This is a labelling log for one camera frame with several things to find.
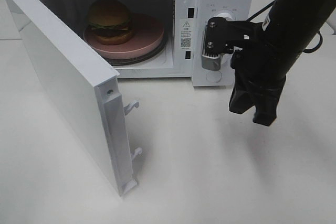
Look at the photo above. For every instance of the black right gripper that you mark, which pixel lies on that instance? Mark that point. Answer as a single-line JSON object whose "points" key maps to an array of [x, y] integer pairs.
{"points": [[265, 57]]}

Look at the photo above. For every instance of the white microwave knob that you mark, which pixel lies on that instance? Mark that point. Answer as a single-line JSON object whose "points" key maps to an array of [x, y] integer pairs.
{"points": [[231, 58], [228, 15]]}

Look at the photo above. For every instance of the pink round plate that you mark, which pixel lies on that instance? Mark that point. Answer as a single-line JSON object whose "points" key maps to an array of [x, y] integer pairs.
{"points": [[148, 34]]}

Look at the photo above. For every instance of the toy burger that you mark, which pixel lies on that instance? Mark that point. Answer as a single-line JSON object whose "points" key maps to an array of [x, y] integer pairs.
{"points": [[110, 22]]}

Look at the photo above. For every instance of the white microwave door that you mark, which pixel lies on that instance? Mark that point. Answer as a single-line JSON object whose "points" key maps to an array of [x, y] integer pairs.
{"points": [[82, 86]]}

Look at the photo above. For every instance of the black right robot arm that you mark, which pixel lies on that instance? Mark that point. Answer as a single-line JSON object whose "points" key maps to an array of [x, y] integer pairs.
{"points": [[305, 16]]}

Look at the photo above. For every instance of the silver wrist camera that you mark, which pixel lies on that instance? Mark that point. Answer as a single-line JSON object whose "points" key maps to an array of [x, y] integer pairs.
{"points": [[222, 36]]}

